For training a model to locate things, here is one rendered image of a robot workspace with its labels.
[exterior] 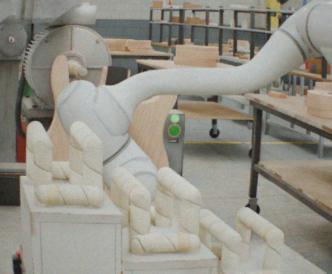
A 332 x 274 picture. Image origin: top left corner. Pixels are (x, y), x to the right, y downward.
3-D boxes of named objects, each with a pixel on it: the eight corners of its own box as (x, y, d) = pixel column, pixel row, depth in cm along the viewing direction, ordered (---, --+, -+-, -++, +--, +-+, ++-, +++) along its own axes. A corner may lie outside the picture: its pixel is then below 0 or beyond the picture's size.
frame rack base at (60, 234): (20, 259, 142) (17, 175, 139) (94, 261, 146) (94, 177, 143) (35, 309, 116) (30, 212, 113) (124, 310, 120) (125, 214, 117)
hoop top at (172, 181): (154, 182, 142) (155, 165, 142) (171, 182, 143) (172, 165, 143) (183, 209, 123) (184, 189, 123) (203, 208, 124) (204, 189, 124)
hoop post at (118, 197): (109, 223, 141) (109, 173, 140) (126, 223, 142) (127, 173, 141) (112, 228, 138) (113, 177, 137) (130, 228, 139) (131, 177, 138)
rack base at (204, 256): (92, 261, 146) (91, 218, 144) (173, 261, 150) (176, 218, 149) (121, 310, 120) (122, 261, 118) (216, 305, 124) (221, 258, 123)
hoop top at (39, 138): (26, 137, 135) (26, 119, 135) (42, 137, 136) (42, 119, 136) (34, 158, 116) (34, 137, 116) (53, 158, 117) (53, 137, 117)
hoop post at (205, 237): (190, 260, 147) (193, 215, 145) (205, 259, 147) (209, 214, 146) (195, 265, 144) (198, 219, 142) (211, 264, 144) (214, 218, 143)
